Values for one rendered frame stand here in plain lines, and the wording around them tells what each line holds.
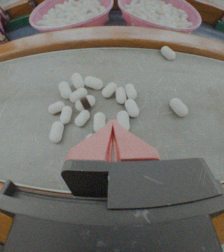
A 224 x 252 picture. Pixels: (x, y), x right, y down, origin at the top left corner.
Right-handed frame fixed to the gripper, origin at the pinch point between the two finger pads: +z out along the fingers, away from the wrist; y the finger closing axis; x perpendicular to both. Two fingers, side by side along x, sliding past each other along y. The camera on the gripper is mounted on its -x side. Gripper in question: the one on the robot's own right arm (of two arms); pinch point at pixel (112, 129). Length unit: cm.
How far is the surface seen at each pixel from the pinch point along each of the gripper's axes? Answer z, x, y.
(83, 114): 6.7, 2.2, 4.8
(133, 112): 6.9, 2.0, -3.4
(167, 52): 17.8, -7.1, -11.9
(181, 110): 7.1, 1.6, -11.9
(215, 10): 45, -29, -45
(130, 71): 15.4, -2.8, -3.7
